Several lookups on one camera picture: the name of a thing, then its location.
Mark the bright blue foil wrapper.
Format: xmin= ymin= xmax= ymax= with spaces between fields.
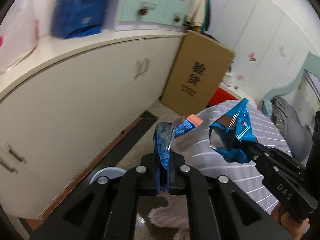
xmin=209 ymin=99 xmax=258 ymax=164

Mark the blue orange snack packet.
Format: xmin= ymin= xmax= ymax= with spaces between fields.
xmin=153 ymin=114 xmax=203 ymax=194

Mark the light blue trash bin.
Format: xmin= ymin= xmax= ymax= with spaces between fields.
xmin=89 ymin=167 xmax=126 ymax=185

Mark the person's right hand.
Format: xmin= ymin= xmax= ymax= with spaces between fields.
xmin=271 ymin=203 xmax=310 ymax=239

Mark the brown cardboard box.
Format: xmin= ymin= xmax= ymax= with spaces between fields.
xmin=161 ymin=31 xmax=235 ymax=116

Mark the cream low cabinet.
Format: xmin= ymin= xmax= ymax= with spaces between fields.
xmin=1 ymin=34 xmax=182 ymax=219

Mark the hanging cream jacket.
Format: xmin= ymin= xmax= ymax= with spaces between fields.
xmin=185 ymin=0 xmax=209 ymax=32

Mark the mint green drawer unit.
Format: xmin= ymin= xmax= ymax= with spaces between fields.
xmin=104 ymin=0 xmax=187 ymax=31

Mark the blue folded bag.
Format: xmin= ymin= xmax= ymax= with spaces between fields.
xmin=50 ymin=0 xmax=110 ymax=39

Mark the white red plastic bag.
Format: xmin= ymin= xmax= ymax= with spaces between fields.
xmin=1 ymin=0 xmax=39 ymax=74

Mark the mint green bunk bed frame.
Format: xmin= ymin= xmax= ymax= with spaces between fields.
xmin=264 ymin=51 xmax=319 ymax=101

